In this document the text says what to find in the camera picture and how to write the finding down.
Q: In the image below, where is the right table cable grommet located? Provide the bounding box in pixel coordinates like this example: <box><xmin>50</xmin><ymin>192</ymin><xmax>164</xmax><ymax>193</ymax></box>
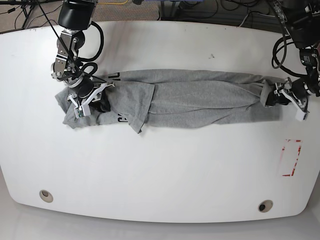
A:
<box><xmin>258</xmin><ymin>199</ymin><xmax>273</xmax><ymax>213</ymax></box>

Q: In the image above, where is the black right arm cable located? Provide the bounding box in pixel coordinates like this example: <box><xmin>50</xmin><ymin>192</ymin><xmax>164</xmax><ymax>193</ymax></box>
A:
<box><xmin>34</xmin><ymin>0</ymin><xmax>105</xmax><ymax>81</ymax></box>

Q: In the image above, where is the table cable grommet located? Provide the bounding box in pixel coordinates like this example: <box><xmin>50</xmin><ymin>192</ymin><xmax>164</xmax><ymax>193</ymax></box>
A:
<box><xmin>39</xmin><ymin>190</ymin><xmax>54</xmax><ymax>203</ymax></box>
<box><xmin>258</xmin><ymin>199</ymin><xmax>273</xmax><ymax>213</ymax></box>

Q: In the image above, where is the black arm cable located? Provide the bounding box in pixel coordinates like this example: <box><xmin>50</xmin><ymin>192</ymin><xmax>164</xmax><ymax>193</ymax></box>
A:
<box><xmin>267</xmin><ymin>0</ymin><xmax>316</xmax><ymax>81</ymax></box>
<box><xmin>34</xmin><ymin>0</ymin><xmax>105</xmax><ymax>81</ymax></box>

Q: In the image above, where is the yellow cable on floor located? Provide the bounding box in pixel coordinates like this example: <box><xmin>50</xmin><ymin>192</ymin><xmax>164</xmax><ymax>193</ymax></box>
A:
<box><xmin>96</xmin><ymin>0</ymin><xmax>129</xmax><ymax>6</ymax></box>

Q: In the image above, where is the black tripod stand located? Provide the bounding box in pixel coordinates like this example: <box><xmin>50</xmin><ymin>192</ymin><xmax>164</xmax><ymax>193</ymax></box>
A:
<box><xmin>0</xmin><ymin>0</ymin><xmax>50</xmax><ymax>30</ymax></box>

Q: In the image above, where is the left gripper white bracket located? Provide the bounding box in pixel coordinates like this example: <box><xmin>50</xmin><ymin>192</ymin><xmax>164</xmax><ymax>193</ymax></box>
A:
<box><xmin>265</xmin><ymin>77</ymin><xmax>313</xmax><ymax>111</ymax></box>

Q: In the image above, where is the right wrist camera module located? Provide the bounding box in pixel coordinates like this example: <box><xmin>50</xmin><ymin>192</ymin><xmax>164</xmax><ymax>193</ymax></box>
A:
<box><xmin>74</xmin><ymin>104</ymin><xmax>91</xmax><ymax>119</ymax></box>

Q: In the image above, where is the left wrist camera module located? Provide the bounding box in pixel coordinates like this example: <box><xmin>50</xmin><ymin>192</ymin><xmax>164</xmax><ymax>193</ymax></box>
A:
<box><xmin>295</xmin><ymin>109</ymin><xmax>309</xmax><ymax>122</ymax></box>

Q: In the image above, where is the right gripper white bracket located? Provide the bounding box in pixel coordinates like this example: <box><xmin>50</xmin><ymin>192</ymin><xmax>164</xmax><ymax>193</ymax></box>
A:
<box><xmin>66</xmin><ymin>81</ymin><xmax>115</xmax><ymax>113</ymax></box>

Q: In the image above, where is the grey T-shirt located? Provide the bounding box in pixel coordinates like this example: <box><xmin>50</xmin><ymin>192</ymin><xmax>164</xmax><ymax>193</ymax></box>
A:
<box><xmin>55</xmin><ymin>69</ymin><xmax>282</xmax><ymax>133</ymax></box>

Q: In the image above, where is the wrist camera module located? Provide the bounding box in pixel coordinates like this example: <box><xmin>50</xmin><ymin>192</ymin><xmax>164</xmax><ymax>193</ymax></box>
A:
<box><xmin>295</xmin><ymin>109</ymin><xmax>309</xmax><ymax>122</ymax></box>
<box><xmin>74</xmin><ymin>104</ymin><xmax>91</xmax><ymax>119</ymax></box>

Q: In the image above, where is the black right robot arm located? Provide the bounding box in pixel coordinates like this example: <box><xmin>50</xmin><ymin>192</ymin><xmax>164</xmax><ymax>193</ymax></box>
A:
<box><xmin>51</xmin><ymin>0</ymin><xmax>111</xmax><ymax>118</ymax></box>

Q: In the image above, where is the red tape rectangle marking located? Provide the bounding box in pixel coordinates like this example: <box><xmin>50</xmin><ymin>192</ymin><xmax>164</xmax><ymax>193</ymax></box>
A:
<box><xmin>279</xmin><ymin>139</ymin><xmax>303</xmax><ymax>177</ymax></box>

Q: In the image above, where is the left table cable grommet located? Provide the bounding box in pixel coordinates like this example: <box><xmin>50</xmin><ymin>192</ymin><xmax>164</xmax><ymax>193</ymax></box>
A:
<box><xmin>39</xmin><ymin>190</ymin><xmax>54</xmax><ymax>203</ymax></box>

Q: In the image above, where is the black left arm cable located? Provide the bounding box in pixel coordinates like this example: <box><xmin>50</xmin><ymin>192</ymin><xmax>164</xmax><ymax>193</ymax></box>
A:
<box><xmin>267</xmin><ymin>0</ymin><xmax>316</xmax><ymax>81</ymax></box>

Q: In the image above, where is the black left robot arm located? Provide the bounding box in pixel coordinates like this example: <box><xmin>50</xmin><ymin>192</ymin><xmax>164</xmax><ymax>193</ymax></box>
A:
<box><xmin>260</xmin><ymin>0</ymin><xmax>320</xmax><ymax>121</ymax></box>

